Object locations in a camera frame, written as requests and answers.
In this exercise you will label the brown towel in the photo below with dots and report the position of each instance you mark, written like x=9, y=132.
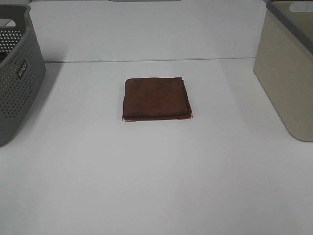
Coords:
x=155, y=99

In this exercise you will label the beige plastic basket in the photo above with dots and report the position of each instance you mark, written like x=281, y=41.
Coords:
x=284, y=64

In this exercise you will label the grey perforated plastic basket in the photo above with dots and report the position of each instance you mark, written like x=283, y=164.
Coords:
x=22, y=68

